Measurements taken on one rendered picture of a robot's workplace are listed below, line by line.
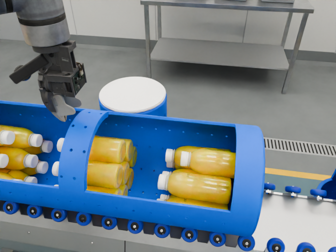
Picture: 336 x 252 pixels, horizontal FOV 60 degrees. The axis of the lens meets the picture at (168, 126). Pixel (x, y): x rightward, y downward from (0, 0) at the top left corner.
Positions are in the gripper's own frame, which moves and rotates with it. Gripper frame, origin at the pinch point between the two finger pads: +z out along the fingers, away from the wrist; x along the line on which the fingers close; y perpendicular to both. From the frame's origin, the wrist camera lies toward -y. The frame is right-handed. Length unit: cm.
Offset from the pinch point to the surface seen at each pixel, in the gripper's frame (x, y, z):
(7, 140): -1.5, -17.5, 9.5
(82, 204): -14.2, 8.9, 15.5
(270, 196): 9, 59, 31
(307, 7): 237, 115, 34
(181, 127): 12.5, 29.5, 9.5
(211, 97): 213, 39, 124
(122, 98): 40.5, 2.0, 20.0
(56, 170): -6.8, -1.1, 12.8
